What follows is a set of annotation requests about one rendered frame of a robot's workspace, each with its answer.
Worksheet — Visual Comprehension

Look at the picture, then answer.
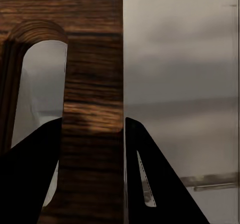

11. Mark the bowl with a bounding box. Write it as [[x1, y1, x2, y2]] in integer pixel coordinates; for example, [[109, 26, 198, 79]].
[[11, 68, 51, 207]]

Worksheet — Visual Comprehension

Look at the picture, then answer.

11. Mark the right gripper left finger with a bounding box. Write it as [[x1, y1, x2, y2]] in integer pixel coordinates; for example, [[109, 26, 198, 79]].
[[0, 118, 62, 224]]

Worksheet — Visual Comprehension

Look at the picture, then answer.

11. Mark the cutting board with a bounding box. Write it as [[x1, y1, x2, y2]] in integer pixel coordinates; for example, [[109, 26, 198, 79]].
[[0, 0, 124, 224]]

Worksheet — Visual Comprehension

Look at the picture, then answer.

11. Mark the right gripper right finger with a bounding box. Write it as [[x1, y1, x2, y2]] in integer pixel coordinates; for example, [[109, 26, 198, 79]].
[[125, 117, 210, 224]]

